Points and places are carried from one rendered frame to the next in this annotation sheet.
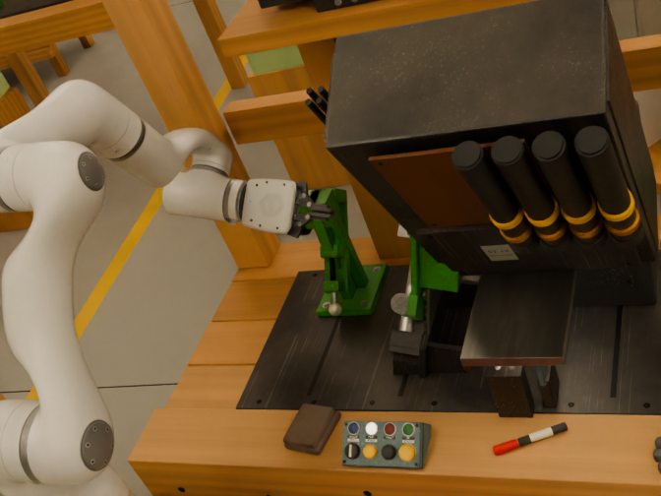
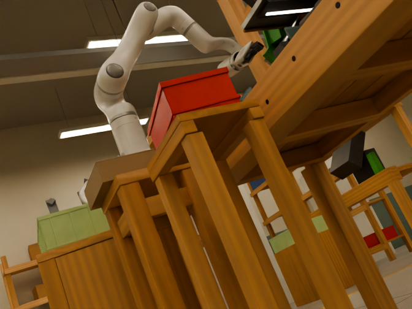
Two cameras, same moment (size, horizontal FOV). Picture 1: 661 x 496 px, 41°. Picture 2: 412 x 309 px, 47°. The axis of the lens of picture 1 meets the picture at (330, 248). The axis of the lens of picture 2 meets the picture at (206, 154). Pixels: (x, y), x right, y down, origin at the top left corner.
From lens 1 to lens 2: 195 cm
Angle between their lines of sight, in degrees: 59
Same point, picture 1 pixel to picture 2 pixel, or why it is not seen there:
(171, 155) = (206, 35)
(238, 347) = not seen: hidden behind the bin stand
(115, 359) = not seen: outside the picture
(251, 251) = not seen: hidden behind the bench
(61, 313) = (128, 45)
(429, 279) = (271, 36)
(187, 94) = (259, 61)
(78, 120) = (164, 10)
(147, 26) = (244, 36)
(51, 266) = (130, 33)
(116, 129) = (180, 18)
